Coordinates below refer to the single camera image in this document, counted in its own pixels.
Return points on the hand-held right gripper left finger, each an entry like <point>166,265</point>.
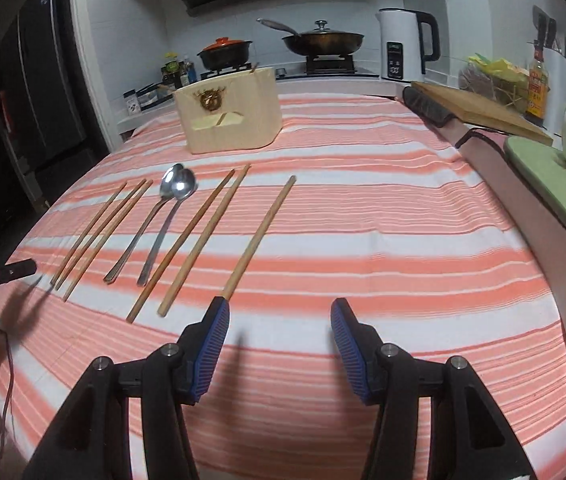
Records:
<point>209,345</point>

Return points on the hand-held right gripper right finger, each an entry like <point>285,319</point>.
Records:
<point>350,345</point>

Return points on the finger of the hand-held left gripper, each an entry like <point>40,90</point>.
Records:
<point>20,268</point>

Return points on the thin wooden chopstick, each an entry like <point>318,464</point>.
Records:
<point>89,233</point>
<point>102,232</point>
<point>109,240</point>

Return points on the group of wooden chopsticks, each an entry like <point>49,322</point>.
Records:
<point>181,246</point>

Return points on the thick wooden chopstick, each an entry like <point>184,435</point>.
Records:
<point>205,239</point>
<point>259,237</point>

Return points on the metal spoon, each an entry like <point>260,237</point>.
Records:
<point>187,187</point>
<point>169,180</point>

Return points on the beige utensil holder box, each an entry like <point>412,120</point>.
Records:
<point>243,110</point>

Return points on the pink white striped cloth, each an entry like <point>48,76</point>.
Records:
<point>363,240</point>

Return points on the dark refrigerator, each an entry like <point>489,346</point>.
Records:
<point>38,90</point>

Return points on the small black lidded jar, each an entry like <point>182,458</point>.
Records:
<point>131,101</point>

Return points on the clear storage container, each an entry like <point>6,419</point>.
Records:
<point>155,94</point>

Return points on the black textured pad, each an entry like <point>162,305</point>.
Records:
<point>425,105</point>

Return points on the green cutting board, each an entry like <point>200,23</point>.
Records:
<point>543,180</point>

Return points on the clear seasoning bottle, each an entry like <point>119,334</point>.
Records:
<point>188,72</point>

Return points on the wooden cutting board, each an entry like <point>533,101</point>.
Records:
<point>488,110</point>

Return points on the gas stove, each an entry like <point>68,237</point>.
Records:
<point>323,67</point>

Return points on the clear mesh bag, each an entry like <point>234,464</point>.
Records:
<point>483,87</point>

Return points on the black clay pot orange lid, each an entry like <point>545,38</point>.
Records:
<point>225,52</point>

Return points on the black wok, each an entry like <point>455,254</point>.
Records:
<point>323,46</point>

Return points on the white electric kettle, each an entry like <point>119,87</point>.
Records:
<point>403,45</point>

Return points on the yellow plastic bag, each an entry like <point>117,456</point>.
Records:
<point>500,67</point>

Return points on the glass wok lid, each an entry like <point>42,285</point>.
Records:
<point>321,30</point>

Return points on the brown sauce bottle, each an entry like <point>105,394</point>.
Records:
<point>538,90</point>

